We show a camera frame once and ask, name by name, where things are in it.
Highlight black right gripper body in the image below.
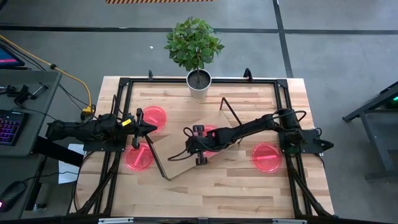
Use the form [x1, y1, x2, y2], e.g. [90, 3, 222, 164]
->
[185, 128, 226, 156]

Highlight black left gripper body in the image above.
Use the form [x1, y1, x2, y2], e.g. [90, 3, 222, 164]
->
[123, 108, 144, 150]

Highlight pink translucent plate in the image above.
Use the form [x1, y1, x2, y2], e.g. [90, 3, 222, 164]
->
[251, 142, 284, 174]
[123, 142, 155, 172]
[142, 105, 168, 131]
[201, 124, 220, 158]

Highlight wooden shelf with black frame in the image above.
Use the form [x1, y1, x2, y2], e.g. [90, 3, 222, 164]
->
[144, 96, 244, 182]

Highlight white plant pot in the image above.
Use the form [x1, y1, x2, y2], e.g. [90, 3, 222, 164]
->
[185, 68, 213, 100]

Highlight white paper sheet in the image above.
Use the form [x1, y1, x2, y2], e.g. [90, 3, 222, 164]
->
[58, 142, 85, 185]

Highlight green leafy small tree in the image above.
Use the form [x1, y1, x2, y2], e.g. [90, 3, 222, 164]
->
[164, 17, 225, 83]

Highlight grey side desk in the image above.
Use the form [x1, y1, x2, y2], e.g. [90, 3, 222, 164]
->
[0, 68, 62, 158]

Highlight black desk device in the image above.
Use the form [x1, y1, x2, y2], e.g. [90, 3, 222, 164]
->
[5, 82, 50, 106]

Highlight backlit keyboard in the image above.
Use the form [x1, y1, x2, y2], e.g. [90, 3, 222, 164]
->
[0, 109, 28, 147]

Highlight black computer mouse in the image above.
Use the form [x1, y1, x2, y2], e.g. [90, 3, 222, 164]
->
[0, 180, 26, 213]

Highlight monitor with pink screen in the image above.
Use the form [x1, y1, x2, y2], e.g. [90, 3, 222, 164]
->
[0, 44, 25, 68]

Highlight black metal stand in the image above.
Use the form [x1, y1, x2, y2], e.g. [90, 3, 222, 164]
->
[341, 81, 398, 181]

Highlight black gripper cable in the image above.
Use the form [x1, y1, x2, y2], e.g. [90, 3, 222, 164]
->
[167, 126, 200, 162]

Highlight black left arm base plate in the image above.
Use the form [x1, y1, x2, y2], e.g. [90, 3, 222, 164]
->
[83, 139, 126, 152]

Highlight yellow cable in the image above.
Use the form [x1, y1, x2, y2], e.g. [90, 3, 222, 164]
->
[0, 34, 94, 113]

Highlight black metal table frame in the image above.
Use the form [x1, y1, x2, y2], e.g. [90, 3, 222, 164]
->
[68, 76, 335, 218]

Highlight silver metal bracket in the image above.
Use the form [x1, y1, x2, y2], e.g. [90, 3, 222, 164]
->
[98, 217, 135, 224]
[272, 218, 308, 224]

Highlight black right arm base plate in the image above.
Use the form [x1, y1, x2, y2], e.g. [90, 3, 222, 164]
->
[279, 128, 335, 156]

